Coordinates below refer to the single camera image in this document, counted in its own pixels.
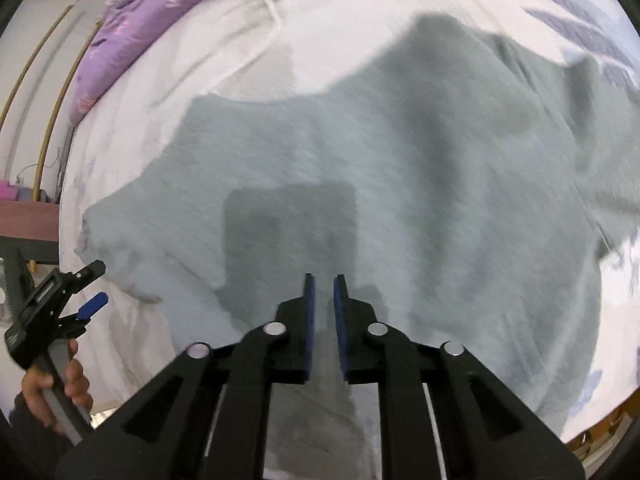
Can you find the person's left hand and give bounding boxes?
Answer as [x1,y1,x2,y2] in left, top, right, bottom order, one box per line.
[20,339,95,428]

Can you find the grey hoodie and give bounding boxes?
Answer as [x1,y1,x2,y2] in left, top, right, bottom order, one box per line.
[75,12,636,480]

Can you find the purple floral quilt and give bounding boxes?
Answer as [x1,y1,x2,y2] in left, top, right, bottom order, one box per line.
[67,0,381,126]

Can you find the wooden headboard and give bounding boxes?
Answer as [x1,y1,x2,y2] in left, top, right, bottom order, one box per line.
[565,400,633,461]

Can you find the reddish wooden desk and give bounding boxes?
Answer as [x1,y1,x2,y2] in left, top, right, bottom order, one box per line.
[0,200,62,266]

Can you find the pink box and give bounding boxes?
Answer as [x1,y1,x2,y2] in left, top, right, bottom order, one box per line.
[0,179,31,203]

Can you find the thin yellow rod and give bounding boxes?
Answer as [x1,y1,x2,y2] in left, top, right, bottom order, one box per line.
[32,21,105,203]
[0,0,90,128]

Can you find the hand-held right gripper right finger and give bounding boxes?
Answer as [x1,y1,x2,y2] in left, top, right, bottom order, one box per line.
[333,274,586,480]

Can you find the printed bed sheet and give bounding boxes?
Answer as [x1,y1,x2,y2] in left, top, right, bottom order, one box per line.
[57,0,640,480]

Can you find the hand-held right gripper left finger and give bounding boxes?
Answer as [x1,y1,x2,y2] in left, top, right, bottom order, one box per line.
[55,273,318,480]

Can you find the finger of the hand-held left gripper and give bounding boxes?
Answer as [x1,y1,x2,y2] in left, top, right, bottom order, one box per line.
[59,291,110,328]
[70,259,107,291]

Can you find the person's left forearm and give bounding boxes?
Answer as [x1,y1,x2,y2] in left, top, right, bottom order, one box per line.
[0,392,76,480]

